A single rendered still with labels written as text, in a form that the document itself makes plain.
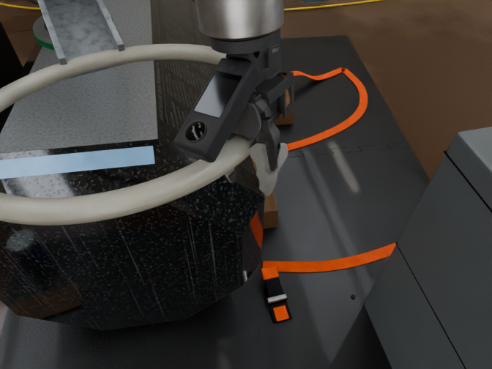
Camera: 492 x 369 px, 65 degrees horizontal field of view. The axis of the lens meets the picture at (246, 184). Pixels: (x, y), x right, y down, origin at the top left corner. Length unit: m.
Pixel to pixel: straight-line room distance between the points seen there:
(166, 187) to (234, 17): 0.19
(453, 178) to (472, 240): 0.13
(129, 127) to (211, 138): 0.51
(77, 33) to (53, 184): 0.32
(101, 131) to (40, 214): 0.46
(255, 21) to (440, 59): 2.60
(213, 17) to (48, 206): 0.26
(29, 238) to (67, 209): 0.56
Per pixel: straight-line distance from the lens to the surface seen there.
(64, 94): 1.04
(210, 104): 0.42
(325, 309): 1.51
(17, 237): 1.01
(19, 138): 0.95
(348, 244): 1.67
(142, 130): 0.87
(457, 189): 0.94
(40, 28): 1.29
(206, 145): 0.39
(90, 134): 0.90
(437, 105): 2.52
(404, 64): 2.82
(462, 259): 0.98
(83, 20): 0.98
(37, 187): 0.91
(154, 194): 0.43
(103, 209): 0.43
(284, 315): 1.47
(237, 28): 0.40
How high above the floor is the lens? 1.38
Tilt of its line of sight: 49 degrees down
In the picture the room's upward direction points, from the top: straight up
